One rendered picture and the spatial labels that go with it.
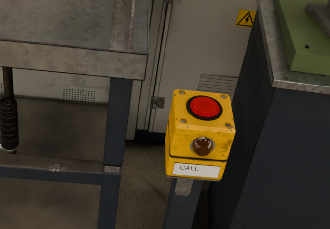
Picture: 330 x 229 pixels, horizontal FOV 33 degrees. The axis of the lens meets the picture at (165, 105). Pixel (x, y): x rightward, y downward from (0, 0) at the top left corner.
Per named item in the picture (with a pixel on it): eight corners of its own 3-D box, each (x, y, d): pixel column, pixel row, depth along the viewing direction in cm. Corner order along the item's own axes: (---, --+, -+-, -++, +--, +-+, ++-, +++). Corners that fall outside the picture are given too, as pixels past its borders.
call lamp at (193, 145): (213, 162, 74) (218, 144, 72) (188, 160, 74) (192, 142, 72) (212, 155, 75) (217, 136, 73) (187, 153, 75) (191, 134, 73)
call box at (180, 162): (221, 183, 79) (237, 130, 72) (165, 179, 78) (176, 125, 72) (216, 143, 85) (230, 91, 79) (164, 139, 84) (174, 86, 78)
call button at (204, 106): (218, 125, 75) (221, 116, 74) (189, 122, 74) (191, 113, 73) (216, 105, 78) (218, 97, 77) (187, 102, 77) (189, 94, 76)
